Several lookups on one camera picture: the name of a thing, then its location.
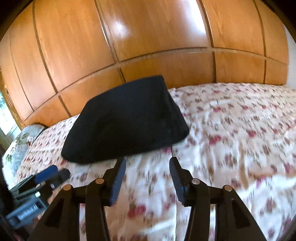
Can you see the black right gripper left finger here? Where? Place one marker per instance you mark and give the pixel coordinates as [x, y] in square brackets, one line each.
[61, 219]

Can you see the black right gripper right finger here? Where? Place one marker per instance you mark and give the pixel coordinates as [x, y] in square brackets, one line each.
[233, 219]

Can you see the black pants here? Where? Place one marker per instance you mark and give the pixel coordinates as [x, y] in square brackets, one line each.
[136, 117]

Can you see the light blue floral pillow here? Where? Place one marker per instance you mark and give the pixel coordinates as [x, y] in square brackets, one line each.
[17, 150]

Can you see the window with curtain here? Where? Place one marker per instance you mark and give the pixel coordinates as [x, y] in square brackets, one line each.
[8, 124]

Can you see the floral white bedspread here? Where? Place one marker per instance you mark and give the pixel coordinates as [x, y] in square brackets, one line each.
[242, 135]

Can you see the wooden wardrobe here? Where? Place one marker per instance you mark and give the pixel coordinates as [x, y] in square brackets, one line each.
[56, 55]

